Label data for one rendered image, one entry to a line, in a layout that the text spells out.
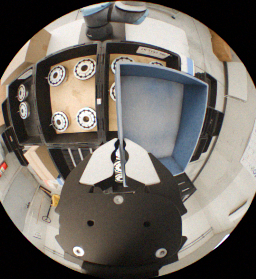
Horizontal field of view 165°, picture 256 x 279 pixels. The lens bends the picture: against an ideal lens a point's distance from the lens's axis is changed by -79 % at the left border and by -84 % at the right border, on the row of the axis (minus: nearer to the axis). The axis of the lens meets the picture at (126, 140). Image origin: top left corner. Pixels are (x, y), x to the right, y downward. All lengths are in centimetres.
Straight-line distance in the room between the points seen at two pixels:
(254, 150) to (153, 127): 287
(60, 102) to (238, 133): 320
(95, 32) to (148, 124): 53
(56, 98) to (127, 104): 39
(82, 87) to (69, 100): 9
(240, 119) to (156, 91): 287
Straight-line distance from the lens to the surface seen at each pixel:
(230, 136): 306
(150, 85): 18
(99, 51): 35
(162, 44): 73
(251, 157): 298
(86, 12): 49
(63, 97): 47
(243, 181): 320
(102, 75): 31
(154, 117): 19
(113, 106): 40
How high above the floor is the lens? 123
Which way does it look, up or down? 60 degrees down
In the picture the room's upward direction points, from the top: 165 degrees clockwise
